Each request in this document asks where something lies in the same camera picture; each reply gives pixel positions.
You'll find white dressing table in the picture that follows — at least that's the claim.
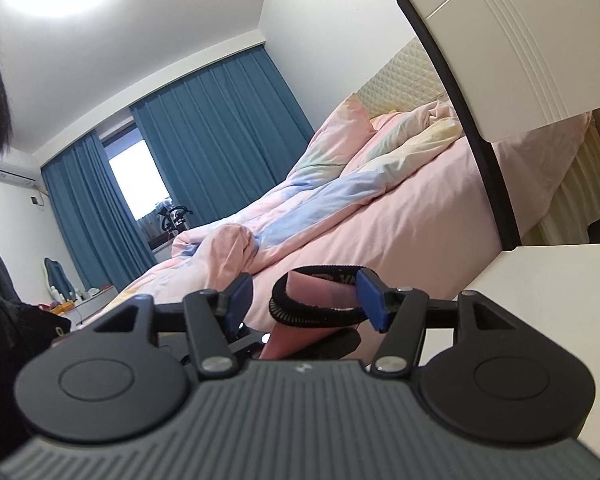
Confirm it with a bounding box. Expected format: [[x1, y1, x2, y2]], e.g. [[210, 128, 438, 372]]
[[37, 285, 121, 331]]

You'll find black exercise bike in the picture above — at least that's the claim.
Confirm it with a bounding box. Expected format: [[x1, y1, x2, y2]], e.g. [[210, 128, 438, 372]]
[[152, 199, 195, 236]]

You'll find pink pastel pillow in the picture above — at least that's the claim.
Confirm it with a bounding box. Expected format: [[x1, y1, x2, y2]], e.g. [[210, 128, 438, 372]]
[[286, 92, 378, 183]]

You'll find window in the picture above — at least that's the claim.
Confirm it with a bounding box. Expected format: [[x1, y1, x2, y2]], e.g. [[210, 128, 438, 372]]
[[100, 127, 181, 251]]

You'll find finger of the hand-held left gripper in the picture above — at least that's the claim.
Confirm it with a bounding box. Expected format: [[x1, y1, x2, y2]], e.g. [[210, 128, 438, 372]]
[[290, 327, 363, 362]]

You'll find bed with pink sheet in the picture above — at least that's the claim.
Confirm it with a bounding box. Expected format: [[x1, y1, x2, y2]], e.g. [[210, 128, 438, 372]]
[[105, 110, 596, 331]]

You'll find narrow blue curtain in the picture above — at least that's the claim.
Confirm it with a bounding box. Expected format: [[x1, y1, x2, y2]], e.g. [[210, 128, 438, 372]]
[[40, 132, 157, 296]]

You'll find white folding chair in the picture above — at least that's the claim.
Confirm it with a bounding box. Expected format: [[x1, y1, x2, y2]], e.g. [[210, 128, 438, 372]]
[[396, 0, 600, 252]]

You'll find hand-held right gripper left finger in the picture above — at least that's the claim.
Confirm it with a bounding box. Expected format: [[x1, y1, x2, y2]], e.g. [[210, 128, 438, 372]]
[[92, 272, 255, 381]]

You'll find pale yellow bed skirt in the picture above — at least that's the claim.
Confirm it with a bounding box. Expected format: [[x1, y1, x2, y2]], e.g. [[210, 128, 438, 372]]
[[522, 110, 600, 247]]

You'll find white air conditioner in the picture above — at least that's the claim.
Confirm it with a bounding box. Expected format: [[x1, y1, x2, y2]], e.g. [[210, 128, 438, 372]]
[[0, 152, 42, 188]]

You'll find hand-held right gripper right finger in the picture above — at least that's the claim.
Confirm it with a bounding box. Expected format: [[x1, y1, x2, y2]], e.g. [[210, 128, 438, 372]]
[[356, 267, 523, 378]]

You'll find cream quilted headboard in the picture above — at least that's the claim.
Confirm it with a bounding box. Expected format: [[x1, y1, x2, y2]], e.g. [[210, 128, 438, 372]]
[[355, 37, 448, 118]]

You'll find black elastic band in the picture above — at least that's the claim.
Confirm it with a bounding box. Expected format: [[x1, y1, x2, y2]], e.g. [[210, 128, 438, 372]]
[[269, 264, 376, 330]]

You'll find pastel patchwork quilt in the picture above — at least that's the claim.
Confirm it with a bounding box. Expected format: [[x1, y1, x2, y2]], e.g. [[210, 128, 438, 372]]
[[170, 100, 466, 281]]

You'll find wide blue curtain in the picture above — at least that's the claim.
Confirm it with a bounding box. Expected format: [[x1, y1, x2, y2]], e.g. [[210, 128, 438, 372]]
[[129, 47, 317, 231]]

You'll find oval table mirror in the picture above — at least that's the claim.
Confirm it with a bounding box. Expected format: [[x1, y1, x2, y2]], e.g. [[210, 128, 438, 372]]
[[42, 256, 76, 303]]

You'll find black garment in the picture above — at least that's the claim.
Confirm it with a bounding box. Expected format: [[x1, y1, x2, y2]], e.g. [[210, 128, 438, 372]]
[[0, 220, 73, 461]]

